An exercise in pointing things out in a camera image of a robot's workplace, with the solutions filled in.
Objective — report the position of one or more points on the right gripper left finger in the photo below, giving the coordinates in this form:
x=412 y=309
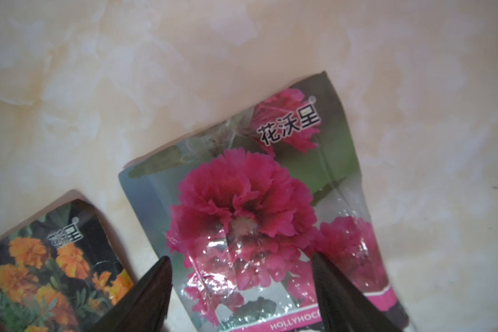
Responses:
x=145 y=306

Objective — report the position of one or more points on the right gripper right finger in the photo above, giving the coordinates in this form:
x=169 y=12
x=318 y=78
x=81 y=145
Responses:
x=342 y=306

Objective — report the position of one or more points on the marigold seed packet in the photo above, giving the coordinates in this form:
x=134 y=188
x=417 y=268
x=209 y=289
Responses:
x=59 y=272

